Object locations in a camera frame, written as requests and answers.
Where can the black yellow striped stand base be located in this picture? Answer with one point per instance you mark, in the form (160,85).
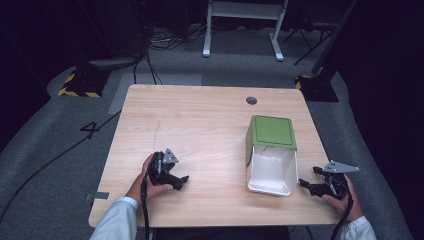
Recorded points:
(83,85)
(316,88)

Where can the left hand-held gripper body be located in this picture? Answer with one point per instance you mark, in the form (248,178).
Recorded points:
(159,172)

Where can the white metal stand frame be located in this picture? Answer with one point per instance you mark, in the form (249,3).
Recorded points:
(245,20)

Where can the person's right hand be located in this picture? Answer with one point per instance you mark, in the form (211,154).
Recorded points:
(350,205)

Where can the person's left hand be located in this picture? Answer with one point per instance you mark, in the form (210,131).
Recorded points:
(138,186)

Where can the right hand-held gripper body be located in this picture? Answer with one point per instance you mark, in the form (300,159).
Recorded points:
(334,181)

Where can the green and white box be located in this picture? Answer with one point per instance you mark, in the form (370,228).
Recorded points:
(271,156)

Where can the black tripod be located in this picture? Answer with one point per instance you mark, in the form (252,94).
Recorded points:
(310,43)

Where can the grey tape strip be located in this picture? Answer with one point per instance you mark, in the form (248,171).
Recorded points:
(100,195)

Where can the dark slanted stand post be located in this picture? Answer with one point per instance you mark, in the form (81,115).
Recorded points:
(333,36)

